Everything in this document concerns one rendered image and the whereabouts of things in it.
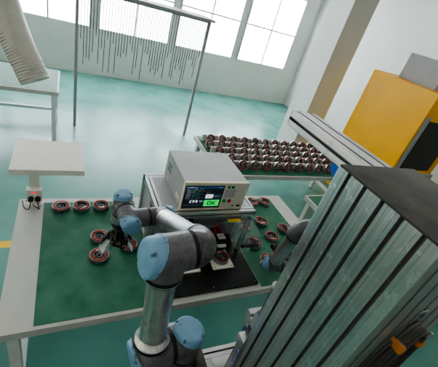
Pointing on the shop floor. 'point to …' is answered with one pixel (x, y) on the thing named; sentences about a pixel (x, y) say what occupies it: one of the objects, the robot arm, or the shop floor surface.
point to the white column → (329, 60)
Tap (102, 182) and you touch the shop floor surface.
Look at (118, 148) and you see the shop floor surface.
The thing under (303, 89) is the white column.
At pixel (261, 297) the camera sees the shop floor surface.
